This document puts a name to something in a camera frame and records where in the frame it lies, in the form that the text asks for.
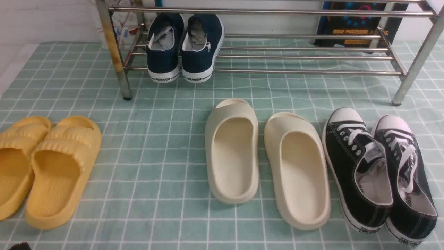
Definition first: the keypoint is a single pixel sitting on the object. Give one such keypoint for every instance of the black canvas sneaker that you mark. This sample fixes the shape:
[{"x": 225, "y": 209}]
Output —
[
  {"x": 413, "y": 216},
  {"x": 359, "y": 167}
]

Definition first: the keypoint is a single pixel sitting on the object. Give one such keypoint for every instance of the metal shoe rack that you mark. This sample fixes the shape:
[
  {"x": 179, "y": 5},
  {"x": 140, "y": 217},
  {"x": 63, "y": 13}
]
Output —
[{"x": 285, "y": 34}]

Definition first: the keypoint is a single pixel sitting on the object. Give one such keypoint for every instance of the left cream slide slipper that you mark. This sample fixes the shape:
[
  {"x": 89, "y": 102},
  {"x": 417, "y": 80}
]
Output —
[{"x": 231, "y": 144}]

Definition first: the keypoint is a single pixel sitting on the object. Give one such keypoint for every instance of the cream slide slipper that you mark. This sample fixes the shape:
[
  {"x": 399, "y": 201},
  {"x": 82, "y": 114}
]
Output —
[
  {"x": 231, "y": 144},
  {"x": 299, "y": 171}
]

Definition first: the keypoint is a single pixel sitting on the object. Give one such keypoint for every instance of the right cream slide slipper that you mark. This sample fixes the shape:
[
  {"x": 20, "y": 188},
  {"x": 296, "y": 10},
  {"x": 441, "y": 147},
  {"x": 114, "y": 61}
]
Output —
[{"x": 299, "y": 171}]

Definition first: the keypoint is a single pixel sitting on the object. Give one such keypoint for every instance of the right navy canvas sneaker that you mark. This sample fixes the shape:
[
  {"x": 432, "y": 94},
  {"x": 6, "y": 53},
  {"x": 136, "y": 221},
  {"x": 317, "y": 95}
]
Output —
[{"x": 203, "y": 40}]

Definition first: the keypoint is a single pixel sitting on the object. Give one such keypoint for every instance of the navy canvas sneaker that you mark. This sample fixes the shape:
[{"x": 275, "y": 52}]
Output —
[
  {"x": 203, "y": 40},
  {"x": 165, "y": 35}
]

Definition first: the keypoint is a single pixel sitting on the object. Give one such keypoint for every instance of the green checkered tablecloth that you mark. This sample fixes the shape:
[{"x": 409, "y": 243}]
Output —
[{"x": 149, "y": 188}]

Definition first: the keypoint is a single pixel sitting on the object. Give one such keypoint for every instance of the left navy canvas sneaker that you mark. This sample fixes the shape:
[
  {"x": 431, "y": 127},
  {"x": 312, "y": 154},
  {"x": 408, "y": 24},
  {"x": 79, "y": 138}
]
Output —
[{"x": 165, "y": 35}]

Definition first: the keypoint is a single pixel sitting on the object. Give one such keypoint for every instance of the colourful patterned bag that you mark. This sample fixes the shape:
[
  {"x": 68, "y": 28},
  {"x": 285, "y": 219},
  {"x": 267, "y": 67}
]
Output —
[{"x": 125, "y": 23}]

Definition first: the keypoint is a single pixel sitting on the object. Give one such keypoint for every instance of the dark image processing book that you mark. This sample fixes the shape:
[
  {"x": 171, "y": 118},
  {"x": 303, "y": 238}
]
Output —
[{"x": 354, "y": 25}]

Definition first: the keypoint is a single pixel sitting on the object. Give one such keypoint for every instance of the right yellow slide slipper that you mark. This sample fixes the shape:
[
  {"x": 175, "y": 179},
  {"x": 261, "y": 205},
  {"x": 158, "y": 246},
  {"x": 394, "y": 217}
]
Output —
[{"x": 62, "y": 164}]

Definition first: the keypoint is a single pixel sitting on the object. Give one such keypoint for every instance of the yellow slide slipper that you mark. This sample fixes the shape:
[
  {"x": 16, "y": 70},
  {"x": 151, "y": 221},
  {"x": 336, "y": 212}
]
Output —
[
  {"x": 16, "y": 174},
  {"x": 62, "y": 164}
]

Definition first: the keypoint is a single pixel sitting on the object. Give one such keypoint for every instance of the left yellow slide slipper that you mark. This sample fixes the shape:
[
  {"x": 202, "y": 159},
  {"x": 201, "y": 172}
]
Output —
[{"x": 16, "y": 174}]

